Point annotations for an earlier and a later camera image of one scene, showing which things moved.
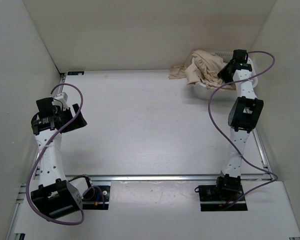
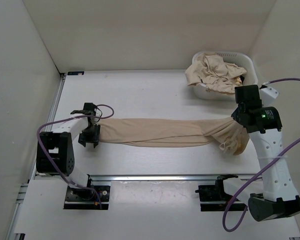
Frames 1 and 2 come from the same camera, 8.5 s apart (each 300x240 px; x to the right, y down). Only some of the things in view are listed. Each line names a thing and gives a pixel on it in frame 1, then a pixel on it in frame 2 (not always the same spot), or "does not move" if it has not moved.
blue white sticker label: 75,73 does not move
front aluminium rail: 166,177 does not move
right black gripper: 222,73 to 233,115
